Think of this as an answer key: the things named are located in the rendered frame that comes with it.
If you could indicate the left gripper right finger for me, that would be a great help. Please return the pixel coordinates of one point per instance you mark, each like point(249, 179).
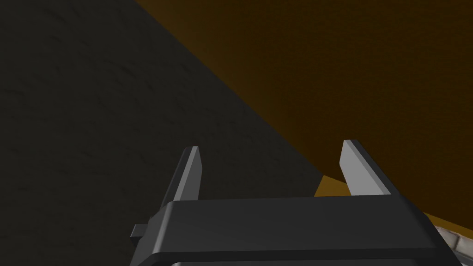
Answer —
point(360, 173)

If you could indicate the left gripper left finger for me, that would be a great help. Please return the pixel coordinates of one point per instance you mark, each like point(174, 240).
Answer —
point(187, 177)

